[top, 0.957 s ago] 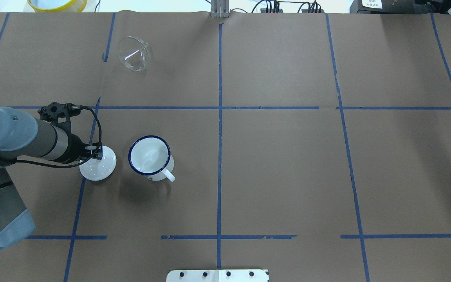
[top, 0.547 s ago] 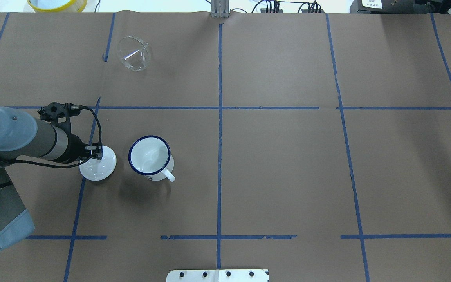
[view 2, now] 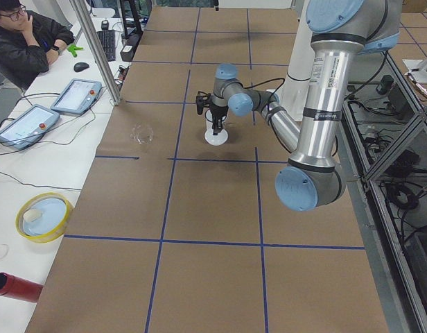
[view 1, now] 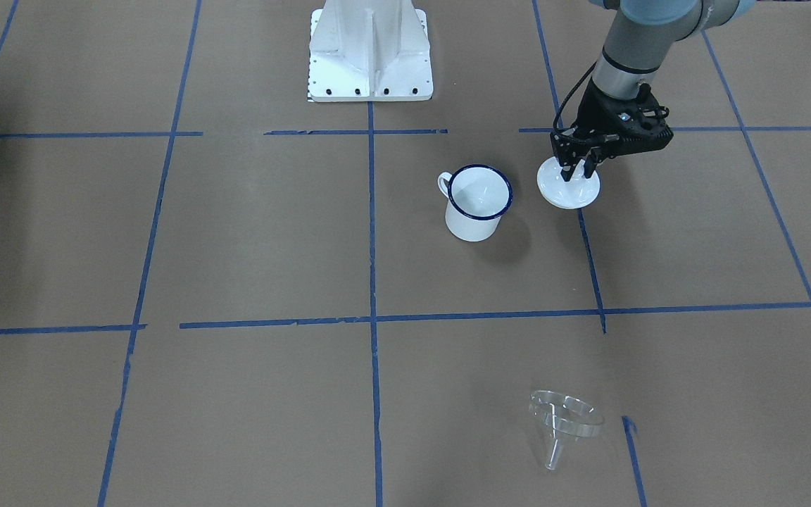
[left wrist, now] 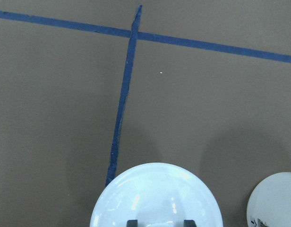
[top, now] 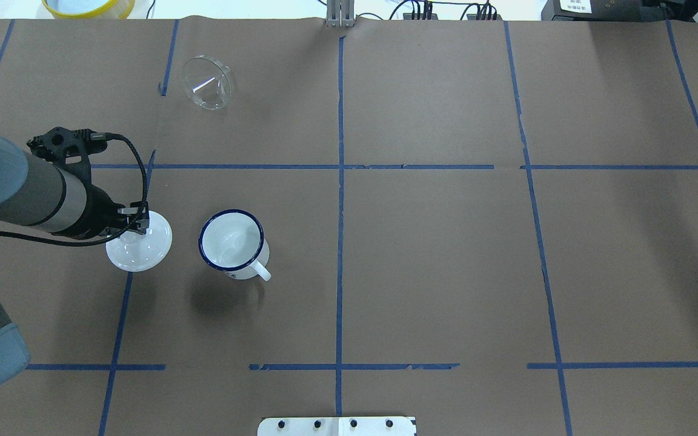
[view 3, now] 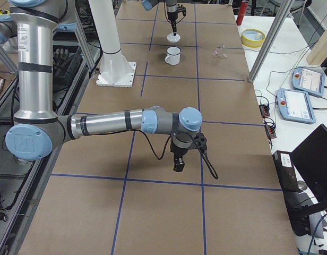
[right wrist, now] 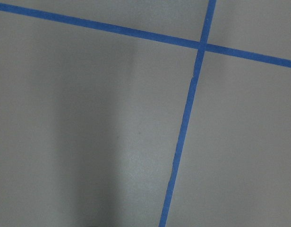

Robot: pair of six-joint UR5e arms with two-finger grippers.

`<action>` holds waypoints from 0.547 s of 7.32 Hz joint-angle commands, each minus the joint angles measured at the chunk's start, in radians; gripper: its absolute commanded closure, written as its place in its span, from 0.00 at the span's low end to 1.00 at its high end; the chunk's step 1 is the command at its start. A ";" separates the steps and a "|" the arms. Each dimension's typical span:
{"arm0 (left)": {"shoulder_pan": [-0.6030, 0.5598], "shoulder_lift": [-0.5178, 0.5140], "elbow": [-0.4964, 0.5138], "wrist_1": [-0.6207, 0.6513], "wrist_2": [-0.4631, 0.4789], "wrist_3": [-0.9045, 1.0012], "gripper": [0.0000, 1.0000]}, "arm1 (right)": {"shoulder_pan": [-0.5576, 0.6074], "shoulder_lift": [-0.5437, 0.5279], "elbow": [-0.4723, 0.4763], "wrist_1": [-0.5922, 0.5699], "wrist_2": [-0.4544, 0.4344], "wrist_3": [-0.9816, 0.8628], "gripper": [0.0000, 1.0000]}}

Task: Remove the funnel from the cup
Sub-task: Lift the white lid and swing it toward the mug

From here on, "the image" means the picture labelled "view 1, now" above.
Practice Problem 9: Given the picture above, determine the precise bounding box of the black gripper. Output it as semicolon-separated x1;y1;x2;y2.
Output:
550;79;649;183

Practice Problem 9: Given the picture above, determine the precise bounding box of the clear glass funnel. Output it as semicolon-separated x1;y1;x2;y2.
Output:
529;389;605;472

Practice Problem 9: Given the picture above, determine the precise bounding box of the brown paper table cover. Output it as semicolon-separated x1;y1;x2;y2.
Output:
0;1;811;506

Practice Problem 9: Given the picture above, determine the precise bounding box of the white blue-rimmed enamel cup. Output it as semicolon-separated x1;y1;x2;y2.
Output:
437;165;514;243

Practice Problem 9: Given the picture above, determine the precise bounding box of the small white bowl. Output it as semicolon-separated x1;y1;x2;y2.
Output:
536;156;600;211

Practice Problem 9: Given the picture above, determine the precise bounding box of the white camera stand pillar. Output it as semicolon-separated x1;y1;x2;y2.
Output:
307;1;434;103

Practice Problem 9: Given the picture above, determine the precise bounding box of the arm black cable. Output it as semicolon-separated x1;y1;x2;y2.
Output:
553;67;596;132

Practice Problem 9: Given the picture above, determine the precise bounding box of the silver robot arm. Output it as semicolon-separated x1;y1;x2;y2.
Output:
551;1;753;182

